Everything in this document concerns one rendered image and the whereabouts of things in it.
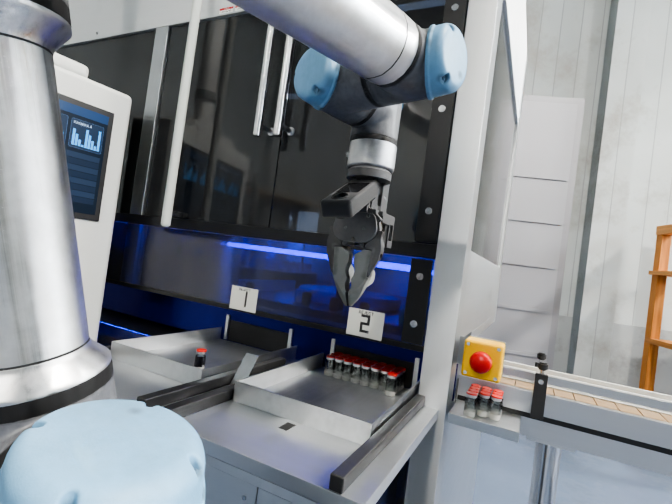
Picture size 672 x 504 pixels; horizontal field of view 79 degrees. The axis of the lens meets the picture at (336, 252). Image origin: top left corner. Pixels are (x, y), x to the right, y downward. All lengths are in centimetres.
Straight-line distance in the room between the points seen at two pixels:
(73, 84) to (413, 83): 102
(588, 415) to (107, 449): 86
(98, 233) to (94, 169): 18
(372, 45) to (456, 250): 53
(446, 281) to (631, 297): 421
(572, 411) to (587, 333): 370
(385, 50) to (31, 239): 35
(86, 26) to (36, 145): 151
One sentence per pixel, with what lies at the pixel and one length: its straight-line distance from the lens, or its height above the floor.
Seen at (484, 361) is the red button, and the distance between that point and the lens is 83.
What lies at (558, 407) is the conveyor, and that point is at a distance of 99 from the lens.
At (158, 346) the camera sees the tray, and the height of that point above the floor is 89.
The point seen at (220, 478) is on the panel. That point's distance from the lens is 123.
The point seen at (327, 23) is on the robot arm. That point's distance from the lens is 40.
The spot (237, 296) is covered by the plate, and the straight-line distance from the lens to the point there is 110.
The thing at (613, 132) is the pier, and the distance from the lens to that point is 493.
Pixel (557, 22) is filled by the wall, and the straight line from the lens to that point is 538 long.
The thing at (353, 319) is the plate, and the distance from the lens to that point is 93.
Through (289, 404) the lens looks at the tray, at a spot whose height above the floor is 90.
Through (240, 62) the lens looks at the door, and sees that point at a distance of 128.
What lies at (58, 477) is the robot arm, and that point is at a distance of 29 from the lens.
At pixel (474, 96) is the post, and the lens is 94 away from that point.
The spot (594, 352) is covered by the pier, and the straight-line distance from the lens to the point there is 473.
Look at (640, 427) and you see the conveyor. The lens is 101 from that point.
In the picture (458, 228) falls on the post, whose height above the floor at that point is 125.
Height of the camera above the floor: 115
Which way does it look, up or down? 1 degrees up
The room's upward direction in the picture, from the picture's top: 8 degrees clockwise
